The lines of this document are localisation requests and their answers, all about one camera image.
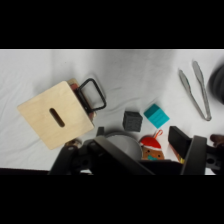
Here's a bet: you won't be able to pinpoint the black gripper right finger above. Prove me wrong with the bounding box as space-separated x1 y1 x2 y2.
167 125 208 176

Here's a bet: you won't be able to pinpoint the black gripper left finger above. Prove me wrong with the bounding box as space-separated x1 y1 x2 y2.
87 126 155 176

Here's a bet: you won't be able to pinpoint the light wooden drawer box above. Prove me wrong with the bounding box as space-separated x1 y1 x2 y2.
17 80 96 151

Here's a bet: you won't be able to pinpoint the grey bowl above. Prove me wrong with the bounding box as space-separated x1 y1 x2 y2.
104 130 143 161

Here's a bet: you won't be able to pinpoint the small red yellow object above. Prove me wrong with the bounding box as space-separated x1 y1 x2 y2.
169 143 186 165

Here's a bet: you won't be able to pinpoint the dark grey cube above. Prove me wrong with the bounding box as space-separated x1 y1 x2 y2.
122 110 144 133

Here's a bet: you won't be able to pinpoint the gingerbread plush with santa hat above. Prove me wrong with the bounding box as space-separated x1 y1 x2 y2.
138 129 166 161

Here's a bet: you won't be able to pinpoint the teal ridged block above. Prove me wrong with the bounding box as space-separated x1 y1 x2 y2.
143 103 171 130

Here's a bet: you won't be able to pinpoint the metal tongs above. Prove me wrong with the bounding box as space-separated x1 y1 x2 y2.
177 60 213 122

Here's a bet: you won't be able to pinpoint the dark round object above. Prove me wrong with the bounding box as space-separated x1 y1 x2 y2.
207 63 224 105

